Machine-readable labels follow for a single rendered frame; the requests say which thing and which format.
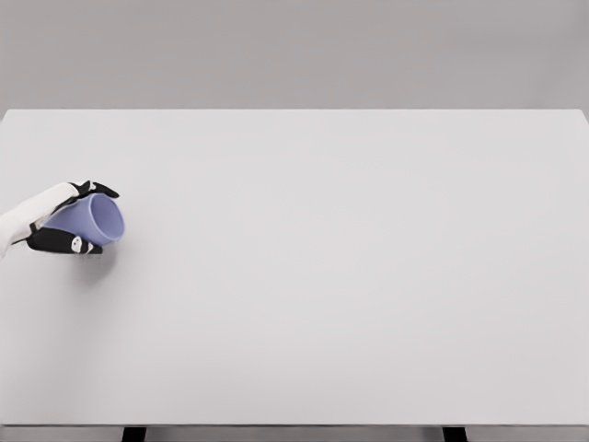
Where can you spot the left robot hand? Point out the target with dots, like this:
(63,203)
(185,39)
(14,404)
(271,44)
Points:
(48,201)

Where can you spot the lavender blue cup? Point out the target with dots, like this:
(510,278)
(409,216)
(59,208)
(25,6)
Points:
(99,222)

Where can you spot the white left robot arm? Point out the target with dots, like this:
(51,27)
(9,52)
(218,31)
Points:
(6,228)

